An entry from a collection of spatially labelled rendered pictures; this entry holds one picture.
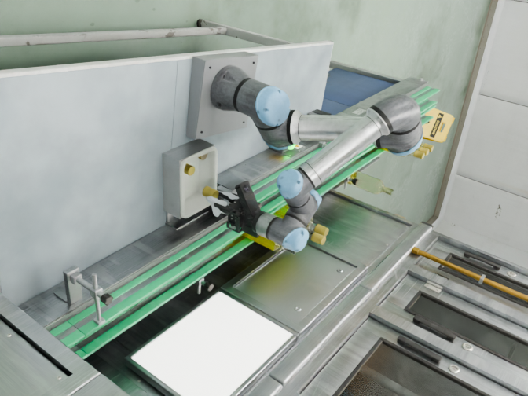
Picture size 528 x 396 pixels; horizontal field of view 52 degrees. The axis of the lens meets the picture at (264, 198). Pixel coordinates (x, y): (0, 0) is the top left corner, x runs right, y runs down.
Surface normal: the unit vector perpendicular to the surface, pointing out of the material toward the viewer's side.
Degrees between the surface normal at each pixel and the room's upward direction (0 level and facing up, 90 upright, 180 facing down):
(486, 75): 90
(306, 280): 90
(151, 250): 90
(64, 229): 0
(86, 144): 0
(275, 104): 7
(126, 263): 90
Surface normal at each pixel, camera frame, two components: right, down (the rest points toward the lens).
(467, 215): -0.61, 0.37
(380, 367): 0.07, -0.86
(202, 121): 0.77, 0.40
